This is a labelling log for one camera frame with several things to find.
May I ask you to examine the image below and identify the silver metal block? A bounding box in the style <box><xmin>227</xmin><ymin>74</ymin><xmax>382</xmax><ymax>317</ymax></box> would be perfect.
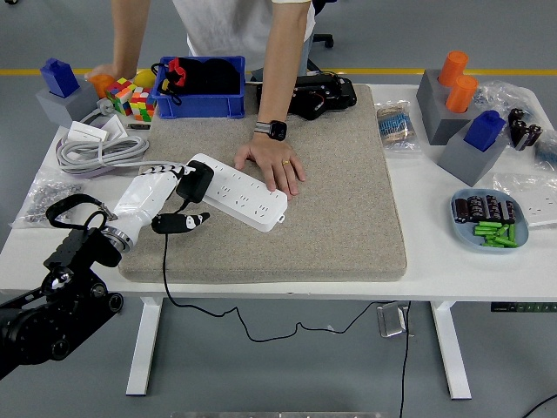
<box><xmin>377</xmin><ymin>300</ymin><xmax>413</xmax><ymax>338</ymax></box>

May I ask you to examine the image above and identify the white flat box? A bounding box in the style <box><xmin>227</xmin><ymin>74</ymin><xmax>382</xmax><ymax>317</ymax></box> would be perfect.
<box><xmin>67</xmin><ymin>120</ymin><xmax>109</xmax><ymax>143</ymax></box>

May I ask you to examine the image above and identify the white power strip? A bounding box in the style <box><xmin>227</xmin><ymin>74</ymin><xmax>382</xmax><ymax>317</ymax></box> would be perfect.
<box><xmin>191</xmin><ymin>152</ymin><xmax>289</xmax><ymax>233</ymax></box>

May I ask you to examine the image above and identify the orange cylinder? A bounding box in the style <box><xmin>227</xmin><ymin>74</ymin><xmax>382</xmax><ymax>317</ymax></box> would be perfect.
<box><xmin>445</xmin><ymin>75</ymin><xmax>480</xmax><ymax>113</ymax></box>
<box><xmin>438</xmin><ymin>50</ymin><xmax>470</xmax><ymax>87</ymax></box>

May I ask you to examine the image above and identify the black desk control panel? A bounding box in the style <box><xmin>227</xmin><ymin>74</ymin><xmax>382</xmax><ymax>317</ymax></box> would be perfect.
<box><xmin>491</xmin><ymin>301</ymin><xmax>557</xmax><ymax>313</ymax></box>

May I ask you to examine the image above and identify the grey-white power strip cord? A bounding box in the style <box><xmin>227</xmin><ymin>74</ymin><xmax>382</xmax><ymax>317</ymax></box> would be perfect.
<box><xmin>55</xmin><ymin>98</ymin><xmax>151</xmax><ymax>176</ymax></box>

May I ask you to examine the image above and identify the white square card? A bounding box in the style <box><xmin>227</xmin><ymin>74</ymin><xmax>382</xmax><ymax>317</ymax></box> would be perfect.
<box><xmin>103</xmin><ymin>113</ymin><xmax>129</xmax><ymax>140</ymax></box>

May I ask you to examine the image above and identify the blue plastic block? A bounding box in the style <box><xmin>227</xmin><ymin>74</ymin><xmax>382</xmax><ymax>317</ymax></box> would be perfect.
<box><xmin>40</xmin><ymin>57</ymin><xmax>82</xmax><ymax>98</ymax></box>
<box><xmin>463</xmin><ymin>110</ymin><xmax>507</xmax><ymax>152</ymax></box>

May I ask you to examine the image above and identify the black plug adapter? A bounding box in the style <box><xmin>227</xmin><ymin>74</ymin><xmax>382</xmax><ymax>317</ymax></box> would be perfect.
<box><xmin>175</xmin><ymin>159</ymin><xmax>215</xmax><ymax>204</ymax></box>

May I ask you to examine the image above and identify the black mechanical device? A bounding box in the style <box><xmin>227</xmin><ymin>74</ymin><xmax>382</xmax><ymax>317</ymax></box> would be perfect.
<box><xmin>255</xmin><ymin>73</ymin><xmax>359</xmax><ymax>121</ymax></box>

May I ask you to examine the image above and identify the yellow ball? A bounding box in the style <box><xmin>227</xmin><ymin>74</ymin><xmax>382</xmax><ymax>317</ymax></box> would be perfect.
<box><xmin>133</xmin><ymin>71</ymin><xmax>158</xmax><ymax>91</ymax></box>

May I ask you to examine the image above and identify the black smartwatch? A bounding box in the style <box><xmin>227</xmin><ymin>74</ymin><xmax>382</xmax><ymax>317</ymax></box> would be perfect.
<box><xmin>254</xmin><ymin>120</ymin><xmax>289</xmax><ymax>142</ymax></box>

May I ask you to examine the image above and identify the grey-brown mat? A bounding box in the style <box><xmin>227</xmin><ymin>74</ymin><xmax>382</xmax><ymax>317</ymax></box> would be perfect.
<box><xmin>117</xmin><ymin>84</ymin><xmax>409</xmax><ymax>284</ymax></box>

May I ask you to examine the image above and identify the grey single-slot block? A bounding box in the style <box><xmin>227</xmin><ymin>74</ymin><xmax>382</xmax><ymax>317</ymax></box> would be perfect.
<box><xmin>35</xmin><ymin>82</ymin><xmax>100</xmax><ymax>128</ymax></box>
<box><xmin>437</xmin><ymin>119</ymin><xmax>510</xmax><ymax>187</ymax></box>

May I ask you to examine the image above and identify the clear bag of resistors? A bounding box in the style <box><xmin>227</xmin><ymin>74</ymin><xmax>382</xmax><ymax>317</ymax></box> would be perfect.
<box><xmin>374</xmin><ymin>99</ymin><xmax>424</xmax><ymax>153</ymax></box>

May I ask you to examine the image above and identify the blue plastic bin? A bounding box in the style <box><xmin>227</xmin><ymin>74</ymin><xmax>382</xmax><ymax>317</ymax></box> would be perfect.
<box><xmin>155</xmin><ymin>55</ymin><xmax>247</xmax><ymax>120</ymax></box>

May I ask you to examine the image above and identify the pile of green cylinders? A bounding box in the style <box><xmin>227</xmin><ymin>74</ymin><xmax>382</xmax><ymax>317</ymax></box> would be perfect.
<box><xmin>473</xmin><ymin>220</ymin><xmax>520</xmax><ymax>248</ymax></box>

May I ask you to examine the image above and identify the long black floor cable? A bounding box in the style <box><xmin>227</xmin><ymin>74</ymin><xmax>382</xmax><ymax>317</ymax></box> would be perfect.
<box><xmin>399</xmin><ymin>300</ymin><xmax>413</xmax><ymax>418</ymax></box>

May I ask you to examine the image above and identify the crumpled clear plastic bag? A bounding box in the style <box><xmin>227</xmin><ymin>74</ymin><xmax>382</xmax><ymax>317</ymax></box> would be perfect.
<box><xmin>473</xmin><ymin>80</ymin><xmax>544</xmax><ymax>127</ymax></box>

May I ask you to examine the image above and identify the person's right hand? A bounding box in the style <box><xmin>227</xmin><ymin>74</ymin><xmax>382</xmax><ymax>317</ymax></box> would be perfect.
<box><xmin>85</xmin><ymin>64</ymin><xmax>123</xmax><ymax>83</ymax></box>

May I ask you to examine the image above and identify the light blue plate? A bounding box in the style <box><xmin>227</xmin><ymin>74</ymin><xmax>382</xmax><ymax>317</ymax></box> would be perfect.
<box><xmin>450</xmin><ymin>186</ymin><xmax>531</xmax><ymax>254</ymax></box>

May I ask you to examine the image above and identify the person's left hand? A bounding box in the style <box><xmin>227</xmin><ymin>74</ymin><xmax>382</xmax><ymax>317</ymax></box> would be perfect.
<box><xmin>233</xmin><ymin>132</ymin><xmax>307</xmax><ymax>200</ymax></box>

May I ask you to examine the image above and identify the black pouch with red trim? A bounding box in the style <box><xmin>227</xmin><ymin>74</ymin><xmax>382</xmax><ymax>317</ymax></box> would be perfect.
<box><xmin>151</xmin><ymin>57</ymin><xmax>244</xmax><ymax>97</ymax></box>

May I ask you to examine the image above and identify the clear bag of blue parts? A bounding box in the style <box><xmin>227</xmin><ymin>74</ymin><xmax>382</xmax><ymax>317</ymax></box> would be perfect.
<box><xmin>534</xmin><ymin>129</ymin><xmax>557</xmax><ymax>172</ymax></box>

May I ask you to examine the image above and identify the white wall socket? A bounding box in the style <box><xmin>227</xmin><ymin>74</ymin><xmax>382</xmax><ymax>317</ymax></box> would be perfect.
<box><xmin>516</xmin><ymin>191</ymin><xmax>557</xmax><ymax>227</ymax></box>

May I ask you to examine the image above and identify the black office chair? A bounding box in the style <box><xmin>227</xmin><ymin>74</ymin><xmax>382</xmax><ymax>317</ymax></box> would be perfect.
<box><xmin>303</xmin><ymin>0</ymin><xmax>336</xmax><ymax>73</ymax></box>

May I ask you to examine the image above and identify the colourful puzzle cube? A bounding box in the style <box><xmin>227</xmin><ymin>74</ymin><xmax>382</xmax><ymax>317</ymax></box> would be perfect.
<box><xmin>129</xmin><ymin>85</ymin><xmax>158</xmax><ymax>122</ymax></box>
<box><xmin>104</xmin><ymin>77</ymin><xmax>136</xmax><ymax>117</ymax></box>

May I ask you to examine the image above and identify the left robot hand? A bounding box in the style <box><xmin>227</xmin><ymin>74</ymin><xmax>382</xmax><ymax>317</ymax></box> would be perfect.
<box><xmin>111</xmin><ymin>161</ymin><xmax>211</xmax><ymax>245</ymax></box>

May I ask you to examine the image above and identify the black adapter cord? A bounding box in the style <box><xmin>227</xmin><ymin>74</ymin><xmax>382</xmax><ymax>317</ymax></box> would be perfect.
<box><xmin>162</xmin><ymin>198</ymin><xmax>384</xmax><ymax>344</ymax></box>

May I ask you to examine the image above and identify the short black floor cable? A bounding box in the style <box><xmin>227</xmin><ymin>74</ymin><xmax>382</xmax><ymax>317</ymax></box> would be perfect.
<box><xmin>522</xmin><ymin>394</ymin><xmax>557</xmax><ymax>418</ymax></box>

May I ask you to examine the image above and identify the grey two-slot block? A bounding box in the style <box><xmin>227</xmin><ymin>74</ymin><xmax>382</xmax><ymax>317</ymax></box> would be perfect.
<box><xmin>416</xmin><ymin>68</ymin><xmax>480</xmax><ymax>145</ymax></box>

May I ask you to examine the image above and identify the orange plastic object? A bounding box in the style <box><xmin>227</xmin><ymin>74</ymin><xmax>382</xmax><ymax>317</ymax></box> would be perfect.
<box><xmin>87</xmin><ymin>73</ymin><xmax>116</xmax><ymax>99</ymax></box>

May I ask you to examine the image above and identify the white table leg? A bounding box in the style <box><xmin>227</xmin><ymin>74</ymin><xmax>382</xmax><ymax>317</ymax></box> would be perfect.
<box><xmin>124</xmin><ymin>297</ymin><xmax>164</xmax><ymax>396</ymax></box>
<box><xmin>429</xmin><ymin>300</ymin><xmax>473</xmax><ymax>400</ymax></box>

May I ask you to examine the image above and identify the clear socket bag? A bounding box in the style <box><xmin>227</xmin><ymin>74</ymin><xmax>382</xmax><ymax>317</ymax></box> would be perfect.
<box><xmin>492</xmin><ymin>172</ymin><xmax>557</xmax><ymax>230</ymax></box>

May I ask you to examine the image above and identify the clear bag of screws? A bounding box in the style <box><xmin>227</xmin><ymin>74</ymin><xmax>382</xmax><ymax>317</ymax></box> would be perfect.
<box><xmin>9</xmin><ymin>172</ymin><xmax>86</xmax><ymax>230</ymax></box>

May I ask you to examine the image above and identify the person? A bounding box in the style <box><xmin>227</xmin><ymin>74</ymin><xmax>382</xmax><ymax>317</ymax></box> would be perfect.
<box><xmin>84</xmin><ymin>0</ymin><xmax>317</xmax><ymax>201</ymax></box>

